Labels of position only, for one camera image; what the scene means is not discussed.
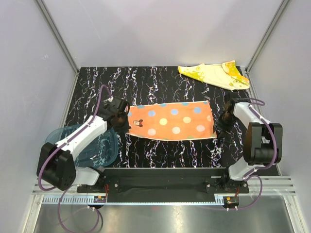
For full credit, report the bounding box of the right orange connector box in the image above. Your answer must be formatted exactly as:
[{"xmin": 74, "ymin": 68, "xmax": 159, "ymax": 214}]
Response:
[{"xmin": 224, "ymin": 196, "xmax": 240, "ymax": 207}]

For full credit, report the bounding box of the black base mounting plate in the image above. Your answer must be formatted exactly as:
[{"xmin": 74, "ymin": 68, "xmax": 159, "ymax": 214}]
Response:
[{"xmin": 77, "ymin": 168, "xmax": 249, "ymax": 194}]

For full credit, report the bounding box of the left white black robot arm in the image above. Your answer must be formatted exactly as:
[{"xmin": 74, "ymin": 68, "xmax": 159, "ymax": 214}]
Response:
[{"xmin": 37, "ymin": 97, "xmax": 130, "ymax": 192}]

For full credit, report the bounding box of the aluminium front rail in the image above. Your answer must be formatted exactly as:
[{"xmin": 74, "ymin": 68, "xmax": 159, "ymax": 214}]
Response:
[{"xmin": 33, "ymin": 176, "xmax": 295, "ymax": 206}]

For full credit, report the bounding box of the right aluminium frame post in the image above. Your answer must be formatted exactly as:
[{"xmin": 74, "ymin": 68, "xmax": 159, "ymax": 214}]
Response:
[{"xmin": 245, "ymin": 0, "xmax": 291, "ymax": 73}]

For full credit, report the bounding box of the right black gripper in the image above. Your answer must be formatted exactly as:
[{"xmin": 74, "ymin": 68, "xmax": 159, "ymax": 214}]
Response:
[{"xmin": 212, "ymin": 111, "xmax": 237, "ymax": 137}]

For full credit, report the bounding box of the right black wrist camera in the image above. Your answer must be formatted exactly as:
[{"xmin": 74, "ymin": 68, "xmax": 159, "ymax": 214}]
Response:
[{"xmin": 225, "ymin": 92, "xmax": 242, "ymax": 104}]

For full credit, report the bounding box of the left aluminium frame post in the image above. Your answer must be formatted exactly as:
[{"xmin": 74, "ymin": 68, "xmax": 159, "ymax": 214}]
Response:
[{"xmin": 34, "ymin": 0, "xmax": 80, "ymax": 76}]

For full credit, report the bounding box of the aluminium frame post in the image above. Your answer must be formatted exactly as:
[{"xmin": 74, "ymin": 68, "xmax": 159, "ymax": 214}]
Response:
[
  {"xmin": 245, "ymin": 0, "xmax": 291, "ymax": 73},
  {"xmin": 34, "ymin": 0, "xmax": 80, "ymax": 76}
]

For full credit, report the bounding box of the blue transparent plastic bin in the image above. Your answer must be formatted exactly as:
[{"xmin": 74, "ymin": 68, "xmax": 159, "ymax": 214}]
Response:
[{"xmin": 45, "ymin": 124, "xmax": 119, "ymax": 168}]

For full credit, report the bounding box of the black marbled table mat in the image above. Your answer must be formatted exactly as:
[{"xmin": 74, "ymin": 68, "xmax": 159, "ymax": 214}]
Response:
[{"xmin": 64, "ymin": 67, "xmax": 246, "ymax": 168}]

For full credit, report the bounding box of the yellow cream towel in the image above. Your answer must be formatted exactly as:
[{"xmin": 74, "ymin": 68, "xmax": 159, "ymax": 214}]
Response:
[{"xmin": 178, "ymin": 60, "xmax": 250, "ymax": 91}]

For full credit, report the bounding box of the left small connector box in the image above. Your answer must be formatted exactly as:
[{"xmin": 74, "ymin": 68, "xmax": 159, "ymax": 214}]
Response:
[{"xmin": 93, "ymin": 196, "xmax": 107, "ymax": 203}]

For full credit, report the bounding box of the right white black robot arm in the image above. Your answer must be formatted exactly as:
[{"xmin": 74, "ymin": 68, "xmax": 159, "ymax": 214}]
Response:
[{"xmin": 213, "ymin": 98, "xmax": 283, "ymax": 193}]

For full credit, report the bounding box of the orange polka dot towel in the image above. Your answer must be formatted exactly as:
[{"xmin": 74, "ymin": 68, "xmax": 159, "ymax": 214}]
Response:
[{"xmin": 128, "ymin": 101, "xmax": 216, "ymax": 141}]

